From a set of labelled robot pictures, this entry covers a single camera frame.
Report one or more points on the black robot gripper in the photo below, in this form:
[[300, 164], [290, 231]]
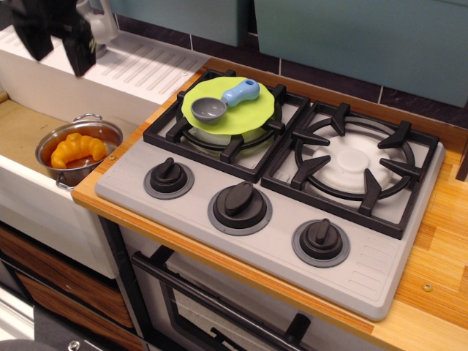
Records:
[[35, 21]]

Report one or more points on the orange plastic croissant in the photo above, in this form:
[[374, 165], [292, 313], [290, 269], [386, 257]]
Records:
[[77, 146]]

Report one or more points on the blue handled grey spoon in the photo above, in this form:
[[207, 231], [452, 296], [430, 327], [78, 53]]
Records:
[[209, 110]]

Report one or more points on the white toy sink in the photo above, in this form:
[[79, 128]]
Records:
[[132, 80]]

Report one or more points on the stainless steel pot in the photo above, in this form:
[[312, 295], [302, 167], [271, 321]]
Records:
[[89, 124]]

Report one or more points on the lime green plate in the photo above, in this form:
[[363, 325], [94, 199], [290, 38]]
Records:
[[244, 117]]

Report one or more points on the grey toy faucet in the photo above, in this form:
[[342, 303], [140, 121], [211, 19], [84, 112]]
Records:
[[104, 27]]

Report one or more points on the black left stove knob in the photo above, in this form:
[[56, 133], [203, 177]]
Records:
[[169, 180]]

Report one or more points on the black stove knob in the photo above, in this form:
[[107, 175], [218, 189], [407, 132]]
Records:
[[240, 210], [321, 243], [169, 180]]

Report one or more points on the black left burner grate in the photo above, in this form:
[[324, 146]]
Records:
[[244, 155]]

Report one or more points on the black burner grate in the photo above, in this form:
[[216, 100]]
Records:
[[370, 172], [244, 155]]

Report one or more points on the wooden drawer front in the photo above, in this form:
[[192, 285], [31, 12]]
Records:
[[70, 290]]

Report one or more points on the grey toy stove top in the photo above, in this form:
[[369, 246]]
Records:
[[365, 282]]

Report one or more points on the black middle stove knob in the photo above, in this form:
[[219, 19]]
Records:
[[240, 210]]

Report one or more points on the black right stove knob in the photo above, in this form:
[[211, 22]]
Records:
[[321, 243]]

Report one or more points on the black right burner grate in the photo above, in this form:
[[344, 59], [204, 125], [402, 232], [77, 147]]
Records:
[[370, 172]]

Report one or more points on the black oven door handle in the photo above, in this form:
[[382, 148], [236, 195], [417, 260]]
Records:
[[288, 341]]

